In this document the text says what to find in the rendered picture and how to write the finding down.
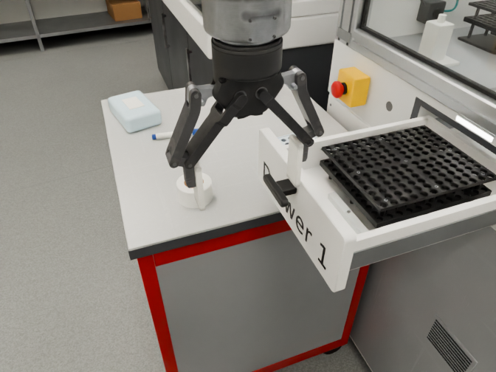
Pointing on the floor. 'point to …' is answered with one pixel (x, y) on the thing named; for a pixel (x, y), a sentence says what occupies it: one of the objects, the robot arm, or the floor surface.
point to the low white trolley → (224, 249)
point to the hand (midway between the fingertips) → (248, 186)
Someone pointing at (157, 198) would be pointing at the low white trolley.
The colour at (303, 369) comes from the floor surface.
